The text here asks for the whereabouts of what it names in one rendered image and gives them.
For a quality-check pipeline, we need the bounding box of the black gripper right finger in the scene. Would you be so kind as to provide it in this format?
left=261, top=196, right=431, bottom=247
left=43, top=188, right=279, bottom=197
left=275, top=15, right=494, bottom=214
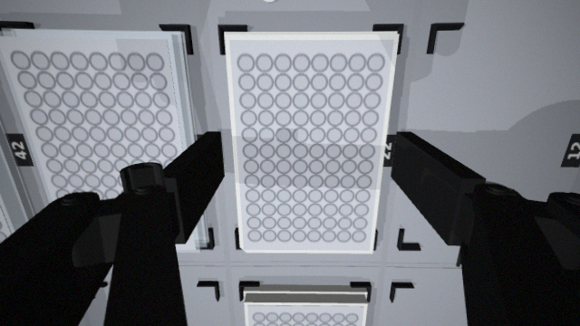
left=391, top=131, right=580, bottom=326

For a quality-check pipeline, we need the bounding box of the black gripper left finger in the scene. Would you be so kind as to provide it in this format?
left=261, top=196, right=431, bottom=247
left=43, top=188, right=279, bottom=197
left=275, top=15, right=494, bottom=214
left=0, top=131, right=225, bottom=326

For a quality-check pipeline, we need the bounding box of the grey deck plate with bays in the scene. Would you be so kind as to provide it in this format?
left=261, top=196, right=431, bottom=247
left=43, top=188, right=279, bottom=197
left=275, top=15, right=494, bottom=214
left=0, top=0, right=461, bottom=326

